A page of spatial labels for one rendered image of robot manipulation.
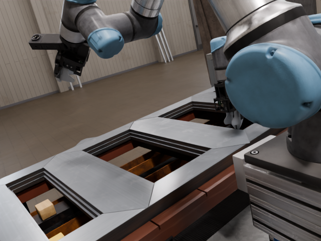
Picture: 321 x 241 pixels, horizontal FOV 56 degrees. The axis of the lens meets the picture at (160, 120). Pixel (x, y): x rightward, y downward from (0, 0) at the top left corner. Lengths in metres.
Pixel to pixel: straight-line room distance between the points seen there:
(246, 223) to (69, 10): 0.79
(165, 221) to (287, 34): 0.59
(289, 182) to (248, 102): 0.26
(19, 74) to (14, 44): 0.96
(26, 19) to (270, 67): 10.62
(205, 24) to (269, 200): 5.14
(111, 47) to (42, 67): 10.12
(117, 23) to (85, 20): 0.07
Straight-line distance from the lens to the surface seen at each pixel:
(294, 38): 0.40
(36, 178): 1.37
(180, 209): 0.86
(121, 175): 1.05
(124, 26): 0.77
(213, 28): 5.65
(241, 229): 1.00
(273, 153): 0.60
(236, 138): 1.14
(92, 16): 0.76
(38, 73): 10.81
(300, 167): 0.55
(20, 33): 10.81
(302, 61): 0.38
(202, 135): 1.22
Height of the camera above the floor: 1.30
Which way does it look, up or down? 17 degrees down
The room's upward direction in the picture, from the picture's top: 13 degrees counter-clockwise
